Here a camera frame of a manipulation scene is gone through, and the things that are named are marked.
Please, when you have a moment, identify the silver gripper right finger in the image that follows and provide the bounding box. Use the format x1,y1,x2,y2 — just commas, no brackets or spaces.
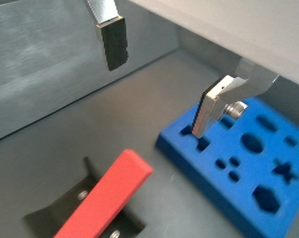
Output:
192,59,278,138

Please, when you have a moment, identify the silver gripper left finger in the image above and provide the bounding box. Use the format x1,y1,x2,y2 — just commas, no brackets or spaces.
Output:
85,0,129,71

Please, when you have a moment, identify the black curved fixture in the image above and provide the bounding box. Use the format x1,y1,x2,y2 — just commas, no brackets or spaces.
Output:
23,157,146,238

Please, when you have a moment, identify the blue foam shape board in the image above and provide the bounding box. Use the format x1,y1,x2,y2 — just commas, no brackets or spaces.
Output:
156,98,299,238

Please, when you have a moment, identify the red rectangular block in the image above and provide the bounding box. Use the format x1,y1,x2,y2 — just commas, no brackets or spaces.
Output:
54,149,153,238

